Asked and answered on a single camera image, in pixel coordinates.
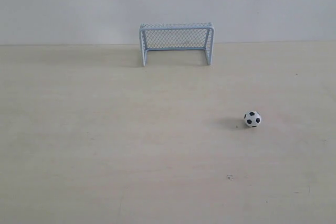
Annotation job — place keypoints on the small black white soccer ball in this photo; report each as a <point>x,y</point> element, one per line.
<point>252,119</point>

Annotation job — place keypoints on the white miniature soccer goal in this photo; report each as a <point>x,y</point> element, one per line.
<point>177,37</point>

